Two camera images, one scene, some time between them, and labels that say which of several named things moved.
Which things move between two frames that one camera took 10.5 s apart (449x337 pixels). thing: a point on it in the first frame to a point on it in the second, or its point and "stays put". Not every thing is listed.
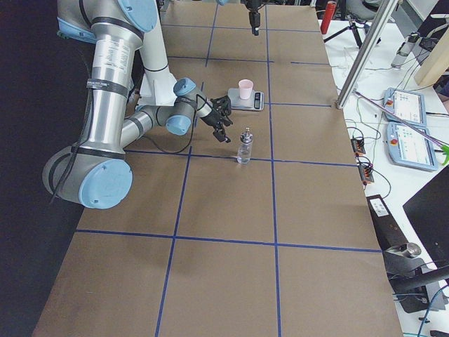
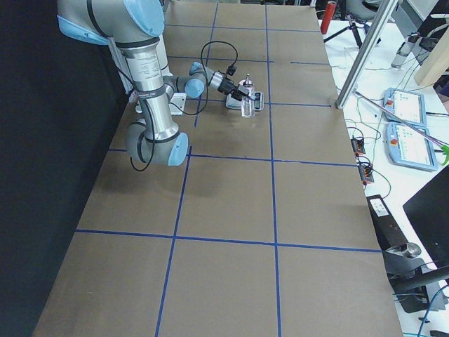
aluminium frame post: (367, 53) stays put
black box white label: (387, 229) stays put
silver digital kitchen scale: (256, 102) stays put
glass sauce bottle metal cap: (245, 147) to (248, 105)
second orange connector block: (365, 173) stays put
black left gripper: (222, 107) to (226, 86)
